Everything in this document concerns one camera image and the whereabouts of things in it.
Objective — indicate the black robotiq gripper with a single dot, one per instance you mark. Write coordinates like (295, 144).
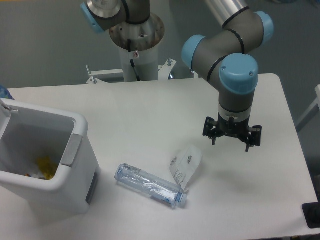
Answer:
(232, 127)

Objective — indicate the white plastic wrapper bag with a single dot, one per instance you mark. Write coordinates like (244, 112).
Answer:
(184, 165)

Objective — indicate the clear crushed plastic bottle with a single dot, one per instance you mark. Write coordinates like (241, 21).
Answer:
(151, 185)

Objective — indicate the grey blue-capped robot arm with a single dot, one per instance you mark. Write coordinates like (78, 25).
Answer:
(224, 61)

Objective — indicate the yellow trash in bin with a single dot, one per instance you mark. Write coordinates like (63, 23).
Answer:
(46, 169)

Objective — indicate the white plastic trash can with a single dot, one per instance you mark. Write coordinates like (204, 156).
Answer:
(28, 132)

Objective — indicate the black device at table edge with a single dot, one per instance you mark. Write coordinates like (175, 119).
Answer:
(311, 213)

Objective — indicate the blue patterned object left edge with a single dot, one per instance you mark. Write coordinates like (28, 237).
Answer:
(5, 93)

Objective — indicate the white frame at right edge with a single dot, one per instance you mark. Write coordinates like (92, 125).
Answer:
(310, 112)

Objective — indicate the white pedestal base frame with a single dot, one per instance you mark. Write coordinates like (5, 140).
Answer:
(164, 72)

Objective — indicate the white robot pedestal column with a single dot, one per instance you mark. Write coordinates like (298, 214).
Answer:
(138, 44)

